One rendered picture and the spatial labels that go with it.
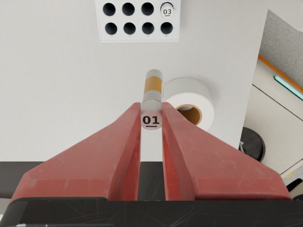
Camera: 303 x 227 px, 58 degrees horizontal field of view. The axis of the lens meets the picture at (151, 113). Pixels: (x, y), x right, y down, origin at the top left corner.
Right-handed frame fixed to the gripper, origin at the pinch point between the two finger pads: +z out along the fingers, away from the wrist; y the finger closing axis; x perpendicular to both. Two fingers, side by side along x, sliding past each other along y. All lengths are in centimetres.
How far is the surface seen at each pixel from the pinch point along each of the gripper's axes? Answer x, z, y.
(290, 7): -3.3, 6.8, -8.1
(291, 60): 41, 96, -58
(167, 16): 0.1, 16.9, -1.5
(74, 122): 16.7, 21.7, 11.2
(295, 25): -2.6, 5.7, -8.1
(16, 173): 43, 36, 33
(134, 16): 0.5, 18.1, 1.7
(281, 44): 34, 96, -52
